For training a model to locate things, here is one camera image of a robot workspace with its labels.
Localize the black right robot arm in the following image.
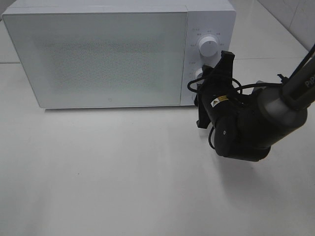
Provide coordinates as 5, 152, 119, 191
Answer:
193, 49, 315, 162

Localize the upper white power knob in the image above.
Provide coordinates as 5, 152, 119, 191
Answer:
198, 35, 219, 57

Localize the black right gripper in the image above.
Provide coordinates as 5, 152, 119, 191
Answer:
195, 50, 240, 128

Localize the white microwave oven body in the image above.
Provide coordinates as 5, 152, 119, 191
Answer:
2, 0, 236, 108

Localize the white microwave door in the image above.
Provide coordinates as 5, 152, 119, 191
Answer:
4, 12, 187, 109

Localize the white timer knob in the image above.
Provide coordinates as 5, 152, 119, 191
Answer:
193, 68, 203, 80

